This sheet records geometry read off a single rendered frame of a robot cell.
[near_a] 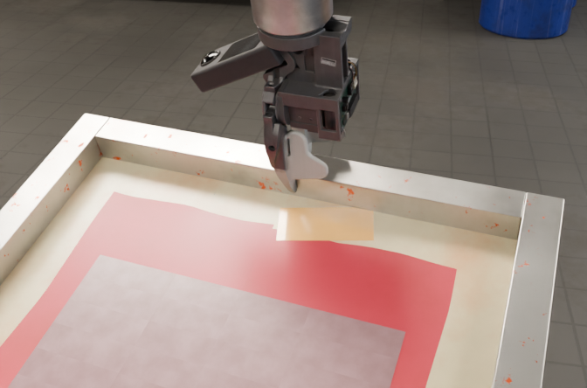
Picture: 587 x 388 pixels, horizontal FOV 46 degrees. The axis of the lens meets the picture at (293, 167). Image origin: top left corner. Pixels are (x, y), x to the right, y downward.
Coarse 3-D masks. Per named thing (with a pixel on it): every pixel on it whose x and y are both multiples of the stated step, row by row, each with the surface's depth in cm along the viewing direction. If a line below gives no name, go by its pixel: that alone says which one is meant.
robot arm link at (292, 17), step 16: (256, 0) 61; (272, 0) 59; (288, 0) 59; (304, 0) 59; (320, 0) 60; (256, 16) 62; (272, 16) 61; (288, 16) 60; (304, 16) 60; (320, 16) 61; (272, 32) 62; (288, 32) 61; (304, 32) 61
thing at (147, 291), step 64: (128, 256) 75; (192, 256) 74; (256, 256) 73; (64, 320) 70; (128, 320) 69; (192, 320) 68; (0, 384) 65; (64, 384) 65; (128, 384) 64; (192, 384) 63
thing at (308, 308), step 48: (288, 240) 75; (288, 288) 70; (336, 288) 69; (384, 288) 69; (432, 288) 68; (240, 336) 66; (288, 336) 66; (336, 336) 65; (384, 336) 65; (432, 336) 65; (240, 384) 63; (288, 384) 62; (336, 384) 62; (384, 384) 62
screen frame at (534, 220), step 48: (96, 144) 86; (144, 144) 83; (192, 144) 82; (240, 144) 81; (48, 192) 79; (288, 192) 79; (336, 192) 76; (384, 192) 74; (432, 192) 73; (480, 192) 72; (528, 192) 72; (0, 240) 74; (528, 240) 67; (528, 288) 63; (528, 336) 60; (528, 384) 57
